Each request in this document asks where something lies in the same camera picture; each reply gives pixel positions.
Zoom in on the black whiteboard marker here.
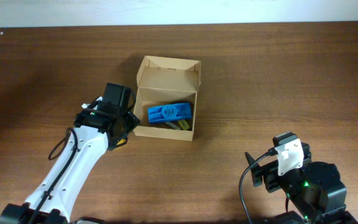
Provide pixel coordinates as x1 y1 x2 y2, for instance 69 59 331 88
165 122 181 130

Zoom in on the yellow clear tape roll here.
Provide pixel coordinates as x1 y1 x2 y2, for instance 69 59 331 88
116 138 127 147

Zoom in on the blue plastic case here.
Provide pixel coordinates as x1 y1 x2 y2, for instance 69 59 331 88
147 103 193 124

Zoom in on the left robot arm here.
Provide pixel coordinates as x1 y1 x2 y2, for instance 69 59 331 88
0 83 140 223

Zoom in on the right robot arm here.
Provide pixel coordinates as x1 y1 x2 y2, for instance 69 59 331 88
244 131 357 224

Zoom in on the brown cardboard box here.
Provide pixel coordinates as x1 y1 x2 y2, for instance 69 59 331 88
134 55 201 141

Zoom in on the yellow highlighter pen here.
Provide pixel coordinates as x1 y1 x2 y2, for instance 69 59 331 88
178 119 190 131

